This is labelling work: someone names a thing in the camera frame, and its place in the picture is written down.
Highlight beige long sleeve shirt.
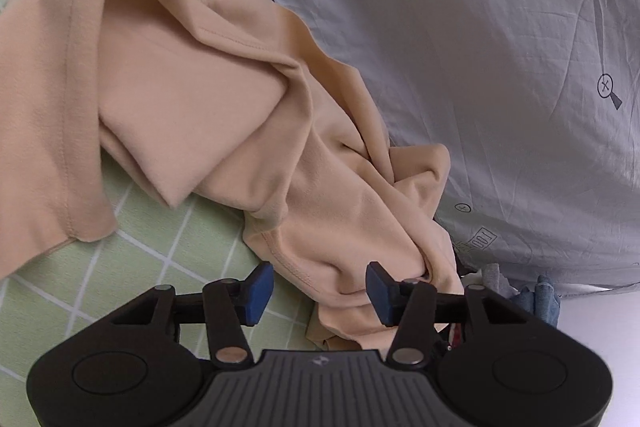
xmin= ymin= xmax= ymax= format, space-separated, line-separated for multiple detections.
xmin=1 ymin=0 xmax=462 ymax=350

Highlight folded red garment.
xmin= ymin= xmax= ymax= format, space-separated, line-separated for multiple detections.
xmin=448 ymin=324 xmax=463 ymax=349

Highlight green grid cutting mat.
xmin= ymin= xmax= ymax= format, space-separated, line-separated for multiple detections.
xmin=0 ymin=0 xmax=321 ymax=383

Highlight folded grey sweatshirt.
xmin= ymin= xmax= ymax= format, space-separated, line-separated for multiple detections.
xmin=482 ymin=263 xmax=520 ymax=299

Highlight folded blue denim jeans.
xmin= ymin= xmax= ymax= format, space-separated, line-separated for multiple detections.
xmin=510 ymin=275 xmax=561 ymax=327

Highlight grey printed backdrop sheet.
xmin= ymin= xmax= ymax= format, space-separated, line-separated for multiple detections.
xmin=277 ymin=0 xmax=639 ymax=289

